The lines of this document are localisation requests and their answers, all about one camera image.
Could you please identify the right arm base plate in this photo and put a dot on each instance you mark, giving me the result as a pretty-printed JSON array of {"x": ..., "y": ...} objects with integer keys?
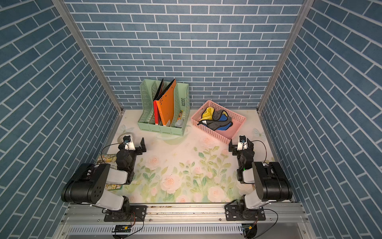
[{"x": 234, "y": 213}]

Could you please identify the orange folder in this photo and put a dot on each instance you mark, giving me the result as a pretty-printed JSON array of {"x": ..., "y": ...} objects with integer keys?
[{"x": 165, "y": 103}]

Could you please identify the green plastic file organizer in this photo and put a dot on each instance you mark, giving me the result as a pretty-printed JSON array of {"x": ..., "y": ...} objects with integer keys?
[{"x": 146, "y": 122}]

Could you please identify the yellow dishcloth black trim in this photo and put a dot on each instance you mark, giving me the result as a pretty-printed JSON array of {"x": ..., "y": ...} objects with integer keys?
[{"x": 211, "y": 114}]

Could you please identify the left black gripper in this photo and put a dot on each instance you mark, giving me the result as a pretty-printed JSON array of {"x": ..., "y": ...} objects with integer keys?
[{"x": 137, "y": 150}]

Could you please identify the clear tape roll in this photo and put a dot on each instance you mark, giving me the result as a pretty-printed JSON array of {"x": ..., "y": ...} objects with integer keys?
[{"x": 120, "y": 138}]

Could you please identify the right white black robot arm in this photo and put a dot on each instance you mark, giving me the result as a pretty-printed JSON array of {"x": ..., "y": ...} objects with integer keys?
[{"x": 270, "y": 182}]

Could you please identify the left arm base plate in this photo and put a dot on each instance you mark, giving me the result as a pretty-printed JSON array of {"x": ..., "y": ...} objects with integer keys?
[{"x": 134, "y": 213}]

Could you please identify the grey slotted cable duct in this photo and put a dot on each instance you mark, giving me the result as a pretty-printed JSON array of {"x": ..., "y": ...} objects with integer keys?
[{"x": 161, "y": 229}]

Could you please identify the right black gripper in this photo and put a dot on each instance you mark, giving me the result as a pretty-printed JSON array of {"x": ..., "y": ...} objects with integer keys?
[{"x": 242, "y": 151}]

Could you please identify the aluminium mounting rail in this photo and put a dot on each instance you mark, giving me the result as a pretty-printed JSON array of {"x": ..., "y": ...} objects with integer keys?
[{"x": 284, "y": 212}]

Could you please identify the small items in organizer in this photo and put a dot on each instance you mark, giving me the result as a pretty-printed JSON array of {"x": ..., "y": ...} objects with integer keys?
[{"x": 180, "y": 120}]

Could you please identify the blue grey dishcloth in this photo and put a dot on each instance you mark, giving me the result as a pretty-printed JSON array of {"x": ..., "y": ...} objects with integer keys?
[{"x": 220, "y": 121}]

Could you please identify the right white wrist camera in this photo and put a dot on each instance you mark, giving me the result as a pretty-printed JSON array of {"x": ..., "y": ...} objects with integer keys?
[{"x": 242, "y": 143}]

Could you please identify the red black folder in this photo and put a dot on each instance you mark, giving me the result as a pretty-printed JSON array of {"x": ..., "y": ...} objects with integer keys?
[{"x": 155, "y": 110}]

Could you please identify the pink plastic basket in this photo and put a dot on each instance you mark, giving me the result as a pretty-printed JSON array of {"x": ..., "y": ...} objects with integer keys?
[{"x": 224, "y": 136}]

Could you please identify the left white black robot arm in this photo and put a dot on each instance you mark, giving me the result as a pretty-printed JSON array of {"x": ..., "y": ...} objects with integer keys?
[{"x": 87, "y": 185}]

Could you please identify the left picture book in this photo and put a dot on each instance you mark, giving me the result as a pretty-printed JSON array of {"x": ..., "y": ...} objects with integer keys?
[{"x": 110, "y": 159}]

